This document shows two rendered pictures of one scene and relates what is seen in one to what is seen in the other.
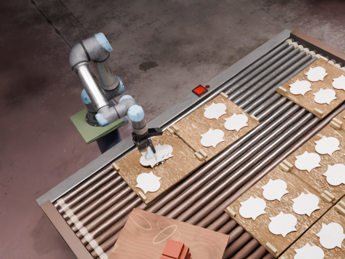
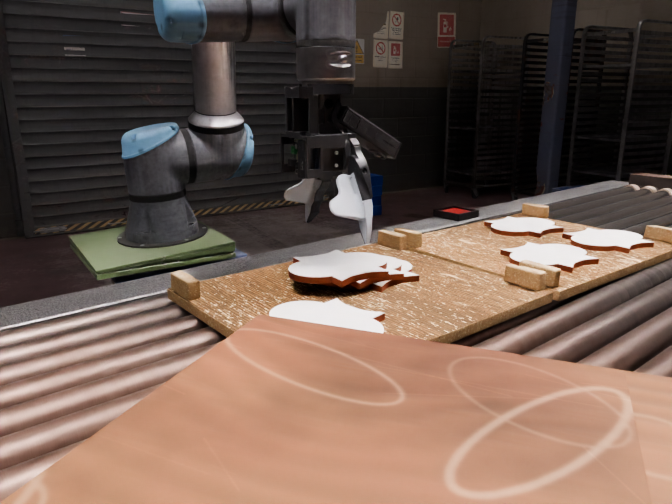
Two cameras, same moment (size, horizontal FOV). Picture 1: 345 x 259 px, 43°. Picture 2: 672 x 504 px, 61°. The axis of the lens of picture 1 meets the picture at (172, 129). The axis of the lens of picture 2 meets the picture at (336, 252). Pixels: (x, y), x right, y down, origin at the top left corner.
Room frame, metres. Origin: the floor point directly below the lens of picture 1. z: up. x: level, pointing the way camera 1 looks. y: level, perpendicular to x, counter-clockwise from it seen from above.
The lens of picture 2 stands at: (0.83, 0.28, 1.20)
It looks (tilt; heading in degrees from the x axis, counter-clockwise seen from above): 16 degrees down; 350
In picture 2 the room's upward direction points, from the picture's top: straight up
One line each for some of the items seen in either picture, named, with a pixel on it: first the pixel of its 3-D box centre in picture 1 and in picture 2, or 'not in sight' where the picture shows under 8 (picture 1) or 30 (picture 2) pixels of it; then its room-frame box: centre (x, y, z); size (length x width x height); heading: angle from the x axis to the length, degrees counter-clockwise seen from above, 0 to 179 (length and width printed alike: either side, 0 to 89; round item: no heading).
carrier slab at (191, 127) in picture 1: (214, 125); (535, 246); (1.77, -0.25, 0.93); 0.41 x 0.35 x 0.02; 118
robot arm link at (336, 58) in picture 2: (140, 127); (327, 67); (1.59, 0.16, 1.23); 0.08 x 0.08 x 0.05
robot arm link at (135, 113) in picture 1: (136, 116); (324, 1); (1.59, 0.16, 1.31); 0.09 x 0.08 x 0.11; 18
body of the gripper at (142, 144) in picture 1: (141, 137); (321, 132); (1.59, 0.17, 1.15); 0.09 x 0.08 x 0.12; 113
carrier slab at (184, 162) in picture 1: (157, 164); (358, 295); (1.57, 0.12, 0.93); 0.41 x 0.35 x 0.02; 119
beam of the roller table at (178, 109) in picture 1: (180, 109); (407, 241); (2.00, -0.08, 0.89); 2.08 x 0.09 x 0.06; 120
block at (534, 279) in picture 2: (198, 156); (524, 276); (1.55, -0.11, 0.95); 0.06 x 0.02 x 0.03; 29
